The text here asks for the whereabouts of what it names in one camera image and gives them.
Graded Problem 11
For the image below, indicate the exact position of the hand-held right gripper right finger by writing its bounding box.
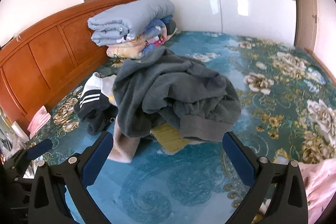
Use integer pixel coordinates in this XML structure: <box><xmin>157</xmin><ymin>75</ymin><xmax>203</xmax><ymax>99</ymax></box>
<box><xmin>222</xmin><ymin>131</ymin><xmax>309</xmax><ymax>224</ymax></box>

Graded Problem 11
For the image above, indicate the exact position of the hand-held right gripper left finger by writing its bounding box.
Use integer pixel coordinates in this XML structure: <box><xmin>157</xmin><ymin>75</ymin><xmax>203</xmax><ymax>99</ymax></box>
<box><xmin>28</xmin><ymin>131</ymin><xmax>114</xmax><ymax>224</ymax></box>

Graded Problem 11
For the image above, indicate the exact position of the yellow knit garment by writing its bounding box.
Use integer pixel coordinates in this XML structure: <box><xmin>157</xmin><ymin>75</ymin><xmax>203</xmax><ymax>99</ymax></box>
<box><xmin>151</xmin><ymin>123</ymin><xmax>195</xmax><ymax>155</ymax></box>

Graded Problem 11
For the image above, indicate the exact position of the beige door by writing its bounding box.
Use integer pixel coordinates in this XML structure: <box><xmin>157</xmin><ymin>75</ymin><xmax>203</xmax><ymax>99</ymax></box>
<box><xmin>293</xmin><ymin>0</ymin><xmax>319</xmax><ymax>54</ymax></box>

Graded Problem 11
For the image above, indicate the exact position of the teal floral bedsheet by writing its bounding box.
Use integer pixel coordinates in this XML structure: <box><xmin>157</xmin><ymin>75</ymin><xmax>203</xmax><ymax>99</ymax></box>
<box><xmin>29</xmin><ymin>30</ymin><xmax>336</xmax><ymax>224</ymax></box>

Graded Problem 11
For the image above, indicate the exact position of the grey fleece sweatshirt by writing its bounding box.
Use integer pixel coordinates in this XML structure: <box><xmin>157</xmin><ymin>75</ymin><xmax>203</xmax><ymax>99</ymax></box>
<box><xmin>113</xmin><ymin>48</ymin><xmax>241</xmax><ymax>143</ymax></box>

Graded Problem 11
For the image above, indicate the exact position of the pink checked cloth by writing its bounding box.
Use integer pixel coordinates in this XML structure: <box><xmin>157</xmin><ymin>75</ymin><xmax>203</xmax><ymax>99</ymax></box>
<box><xmin>28</xmin><ymin>105</ymin><xmax>51</xmax><ymax>139</ymax></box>

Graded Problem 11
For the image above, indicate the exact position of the wooden headboard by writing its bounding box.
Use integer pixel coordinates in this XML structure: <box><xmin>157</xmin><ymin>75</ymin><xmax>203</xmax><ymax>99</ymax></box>
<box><xmin>0</xmin><ymin>0</ymin><xmax>138</xmax><ymax>135</ymax></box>

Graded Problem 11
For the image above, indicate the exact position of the folded light blue quilt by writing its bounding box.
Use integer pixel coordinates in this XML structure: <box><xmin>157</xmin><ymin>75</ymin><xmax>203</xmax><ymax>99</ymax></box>
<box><xmin>87</xmin><ymin>0</ymin><xmax>176</xmax><ymax>46</ymax></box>

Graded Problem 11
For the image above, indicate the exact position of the clear plastic bag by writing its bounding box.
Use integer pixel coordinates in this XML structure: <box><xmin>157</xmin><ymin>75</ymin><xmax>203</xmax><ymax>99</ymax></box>
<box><xmin>9</xmin><ymin>121</ymin><xmax>30</xmax><ymax>144</ymax></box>

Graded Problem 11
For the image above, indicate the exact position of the beige fleece garment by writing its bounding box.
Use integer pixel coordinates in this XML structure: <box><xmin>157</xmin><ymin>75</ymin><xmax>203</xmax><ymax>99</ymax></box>
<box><xmin>109</xmin><ymin>119</ymin><xmax>139</xmax><ymax>164</ymax></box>

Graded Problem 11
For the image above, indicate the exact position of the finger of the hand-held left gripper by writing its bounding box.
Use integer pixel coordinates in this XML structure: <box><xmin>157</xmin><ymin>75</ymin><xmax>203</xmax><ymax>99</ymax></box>
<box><xmin>7</xmin><ymin>139</ymin><xmax>53</xmax><ymax>170</ymax></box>

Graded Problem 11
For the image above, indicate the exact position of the dark jacket with white stripes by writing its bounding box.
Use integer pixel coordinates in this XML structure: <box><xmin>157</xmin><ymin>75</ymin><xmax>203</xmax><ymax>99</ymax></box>
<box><xmin>74</xmin><ymin>72</ymin><xmax>120</xmax><ymax>135</ymax></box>

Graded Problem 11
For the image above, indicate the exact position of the folded floral quilt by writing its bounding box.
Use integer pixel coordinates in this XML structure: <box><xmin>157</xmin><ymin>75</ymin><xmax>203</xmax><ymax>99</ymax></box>
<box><xmin>106</xmin><ymin>15</ymin><xmax>177</xmax><ymax>59</ymax></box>

